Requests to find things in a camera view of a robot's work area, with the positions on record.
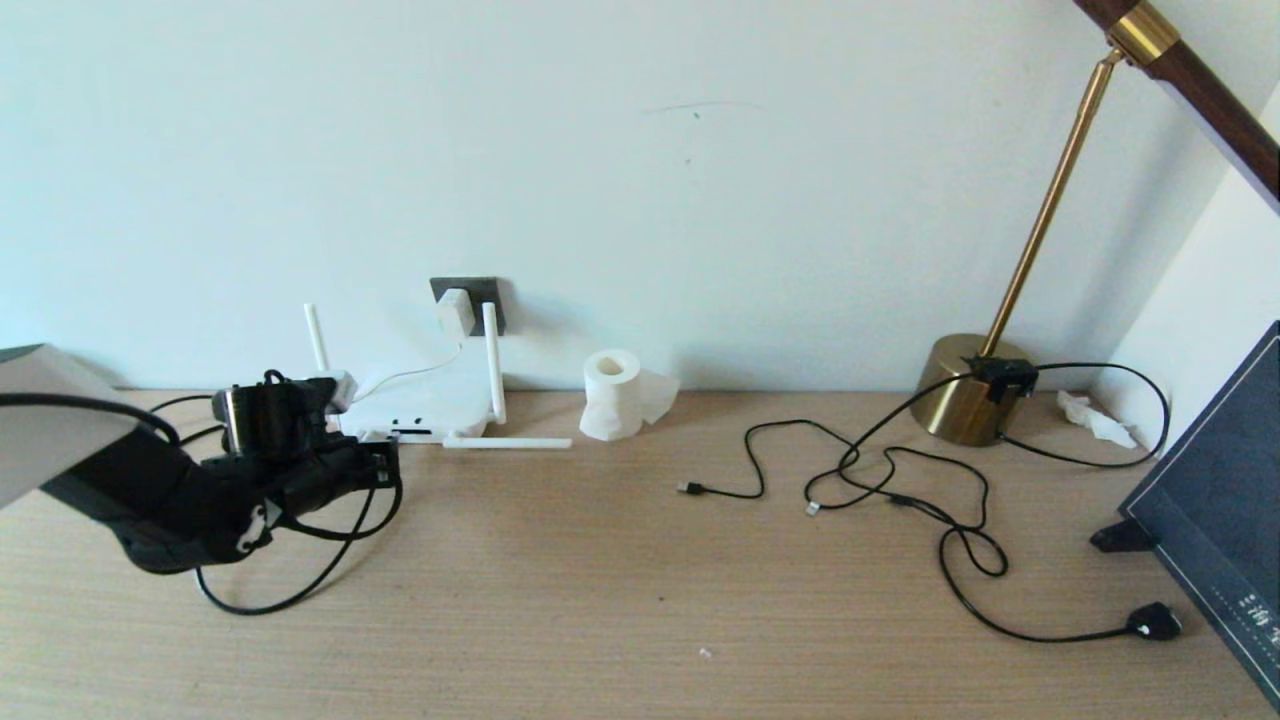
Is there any thin white adapter cable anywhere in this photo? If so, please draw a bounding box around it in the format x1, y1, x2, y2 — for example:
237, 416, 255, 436
355, 338, 467, 396

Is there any white power adapter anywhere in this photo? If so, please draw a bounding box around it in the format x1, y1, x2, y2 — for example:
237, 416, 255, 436
438, 288, 476, 339

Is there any black ethernet cable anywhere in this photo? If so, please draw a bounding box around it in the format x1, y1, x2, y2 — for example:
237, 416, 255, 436
148, 394, 433, 616

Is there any white router with antennas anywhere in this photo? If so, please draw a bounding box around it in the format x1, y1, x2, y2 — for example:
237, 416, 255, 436
304, 302, 574, 451

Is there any white toilet paper roll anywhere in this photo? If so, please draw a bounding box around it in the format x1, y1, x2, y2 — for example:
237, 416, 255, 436
580, 349, 681, 442

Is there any brass and wood desk lamp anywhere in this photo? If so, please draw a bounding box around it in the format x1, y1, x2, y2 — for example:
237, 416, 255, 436
912, 0, 1280, 447

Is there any black clip on lamp base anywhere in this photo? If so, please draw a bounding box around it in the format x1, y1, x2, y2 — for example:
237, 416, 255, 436
963, 356, 1039, 403

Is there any crumpled white tissue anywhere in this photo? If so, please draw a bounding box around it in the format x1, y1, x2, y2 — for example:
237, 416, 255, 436
1056, 390, 1138, 448

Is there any dark blue board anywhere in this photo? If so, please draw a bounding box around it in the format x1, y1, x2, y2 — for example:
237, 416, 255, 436
1117, 320, 1280, 711

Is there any grey wall socket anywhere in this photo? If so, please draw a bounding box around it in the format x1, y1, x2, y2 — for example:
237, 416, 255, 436
431, 277, 506, 337

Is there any black usb cable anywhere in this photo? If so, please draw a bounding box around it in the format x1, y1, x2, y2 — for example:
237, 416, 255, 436
677, 419, 993, 531

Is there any black lamp power cable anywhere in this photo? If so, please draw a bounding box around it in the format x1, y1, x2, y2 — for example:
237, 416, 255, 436
805, 361, 1184, 643

